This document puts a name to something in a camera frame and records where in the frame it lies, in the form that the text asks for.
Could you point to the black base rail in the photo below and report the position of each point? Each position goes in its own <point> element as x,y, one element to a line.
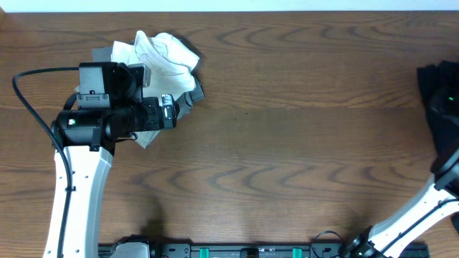
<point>141,246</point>

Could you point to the black t-shirt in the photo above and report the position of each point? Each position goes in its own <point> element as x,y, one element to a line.
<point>438,86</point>

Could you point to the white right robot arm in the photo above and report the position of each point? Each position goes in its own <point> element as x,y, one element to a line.
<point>437,200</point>

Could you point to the white crumpled t-shirt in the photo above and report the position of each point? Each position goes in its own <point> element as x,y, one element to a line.
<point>161,68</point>

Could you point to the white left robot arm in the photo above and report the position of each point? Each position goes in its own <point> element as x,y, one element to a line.
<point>81,173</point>

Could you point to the grey crumpled garment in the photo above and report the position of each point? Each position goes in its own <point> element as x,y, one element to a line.
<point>186,101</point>

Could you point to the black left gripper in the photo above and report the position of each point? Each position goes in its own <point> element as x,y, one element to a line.
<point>152,120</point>

